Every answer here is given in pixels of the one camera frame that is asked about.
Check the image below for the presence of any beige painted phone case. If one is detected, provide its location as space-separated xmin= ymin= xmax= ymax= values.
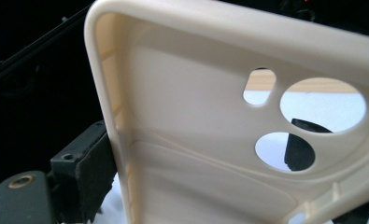
xmin=83 ymin=0 xmax=369 ymax=224

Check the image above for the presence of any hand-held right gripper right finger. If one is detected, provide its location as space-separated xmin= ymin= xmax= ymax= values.
xmin=283 ymin=118 xmax=334 ymax=172

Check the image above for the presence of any black stand bar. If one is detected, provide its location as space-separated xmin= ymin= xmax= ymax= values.
xmin=0 ymin=4 xmax=94 ymax=87

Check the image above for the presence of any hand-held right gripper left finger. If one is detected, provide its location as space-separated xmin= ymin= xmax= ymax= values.
xmin=50 ymin=120 xmax=119 ymax=224

